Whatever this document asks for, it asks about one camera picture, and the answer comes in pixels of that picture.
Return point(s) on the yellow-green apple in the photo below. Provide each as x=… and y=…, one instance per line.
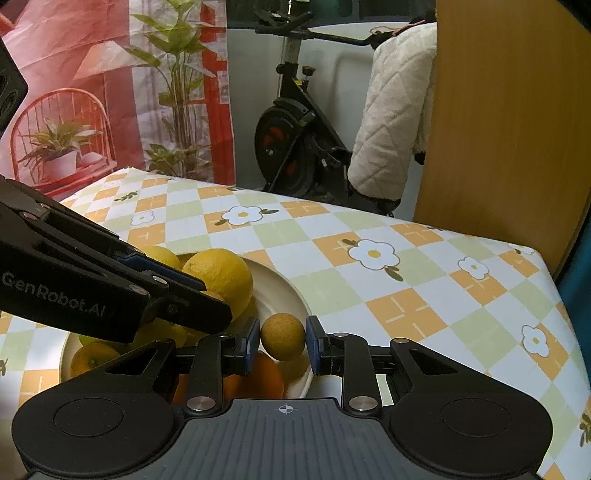
x=88, y=340

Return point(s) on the red printed backdrop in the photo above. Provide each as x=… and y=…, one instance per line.
x=92, y=69

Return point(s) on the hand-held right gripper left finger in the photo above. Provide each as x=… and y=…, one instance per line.
x=253, y=345

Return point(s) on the wooden board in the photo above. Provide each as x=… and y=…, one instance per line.
x=508, y=115

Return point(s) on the small brown kiwi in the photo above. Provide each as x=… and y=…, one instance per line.
x=282, y=336

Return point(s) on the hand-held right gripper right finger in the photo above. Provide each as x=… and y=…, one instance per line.
x=311, y=345

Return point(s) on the white quilted blanket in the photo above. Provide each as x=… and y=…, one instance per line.
x=392, y=115

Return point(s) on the large yellow citrus fruit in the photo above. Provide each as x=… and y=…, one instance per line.
x=159, y=258

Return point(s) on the small yellow citrus fruit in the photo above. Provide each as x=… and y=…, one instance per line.
x=157, y=330
x=92, y=361

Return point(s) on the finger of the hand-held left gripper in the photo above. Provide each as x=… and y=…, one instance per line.
x=157, y=270
x=194, y=309

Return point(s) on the teal curtain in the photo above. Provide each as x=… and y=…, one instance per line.
x=575, y=281

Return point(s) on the black exercise bike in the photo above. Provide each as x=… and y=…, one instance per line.
x=286, y=134

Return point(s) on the beige plate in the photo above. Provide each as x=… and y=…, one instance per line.
x=281, y=295

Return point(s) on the yellow lemon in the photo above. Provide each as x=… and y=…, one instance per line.
x=221, y=277

